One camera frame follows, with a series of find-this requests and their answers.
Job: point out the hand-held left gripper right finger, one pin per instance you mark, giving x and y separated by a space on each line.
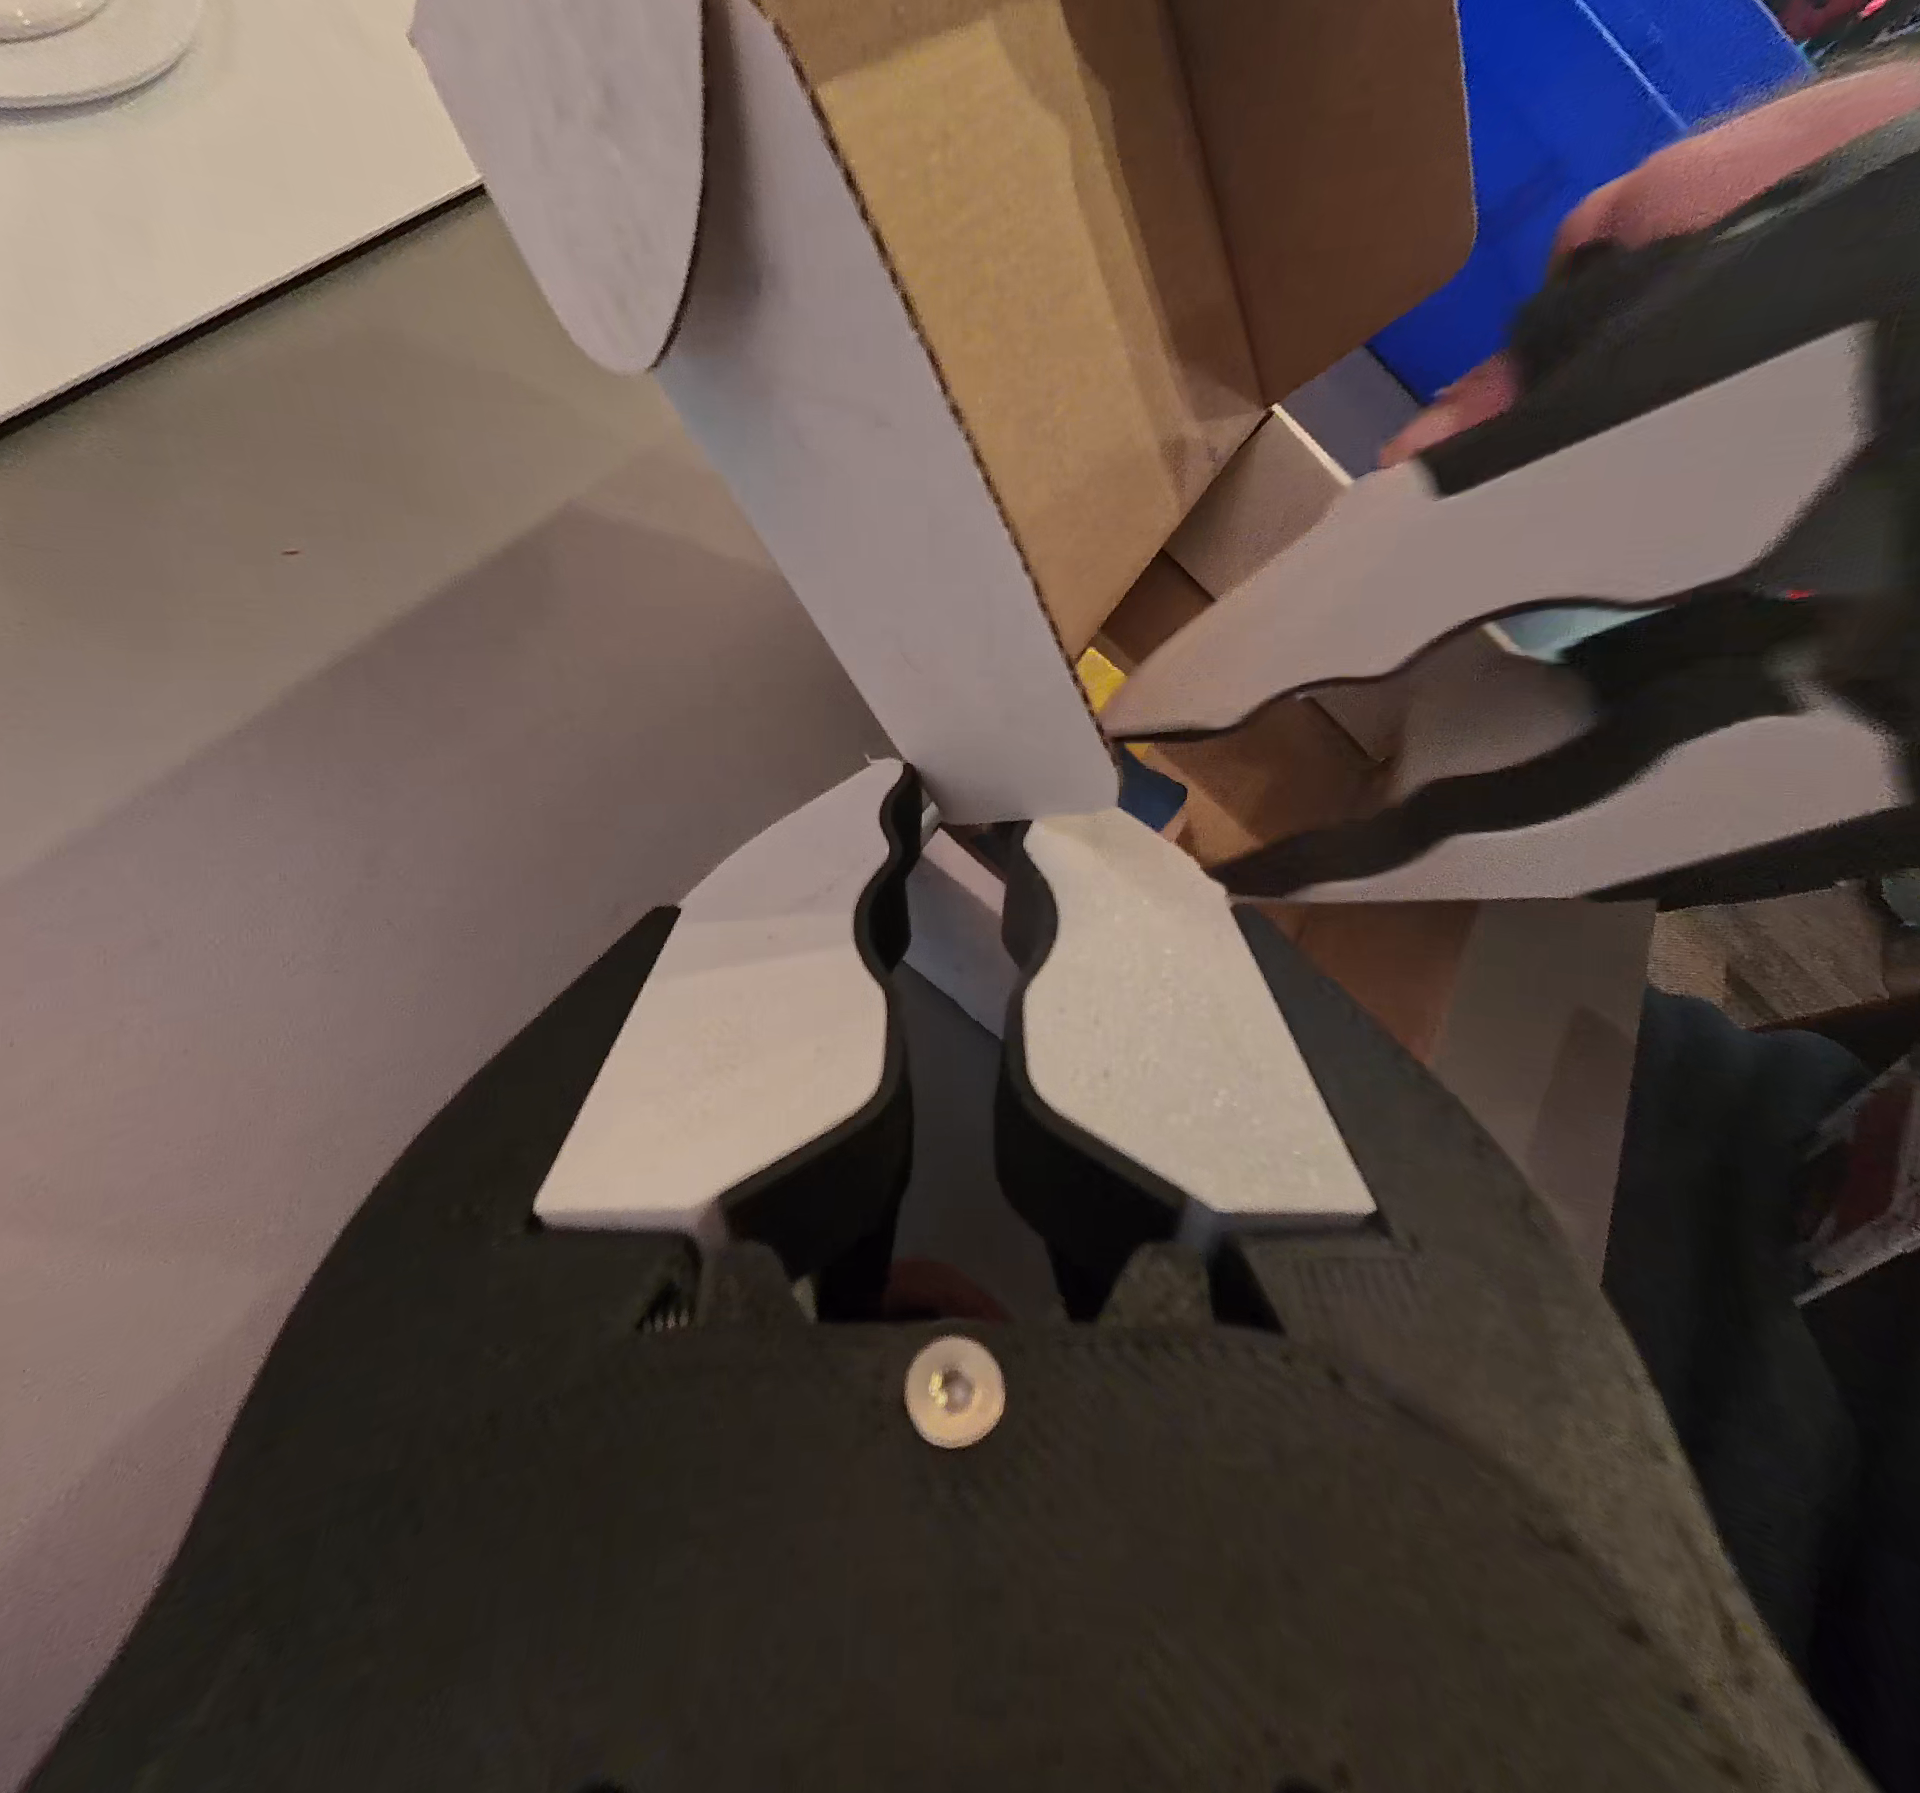
1185 1058

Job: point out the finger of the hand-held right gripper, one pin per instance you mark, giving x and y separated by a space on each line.
1725 802
1574 518

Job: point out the white rounded board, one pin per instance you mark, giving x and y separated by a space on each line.
224 218

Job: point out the ID badge with clip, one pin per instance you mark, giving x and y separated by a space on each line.
1861 1179

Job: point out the blue plastic bin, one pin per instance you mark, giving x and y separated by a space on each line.
1574 53

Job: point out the blue cube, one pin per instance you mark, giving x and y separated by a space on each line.
1154 794

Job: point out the person's right hand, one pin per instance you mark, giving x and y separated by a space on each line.
1725 166

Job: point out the white cardboard box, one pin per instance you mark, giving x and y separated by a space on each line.
841 399

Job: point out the yellow cube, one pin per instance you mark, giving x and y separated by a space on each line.
1103 680

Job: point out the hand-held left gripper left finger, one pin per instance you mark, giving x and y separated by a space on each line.
735 1058

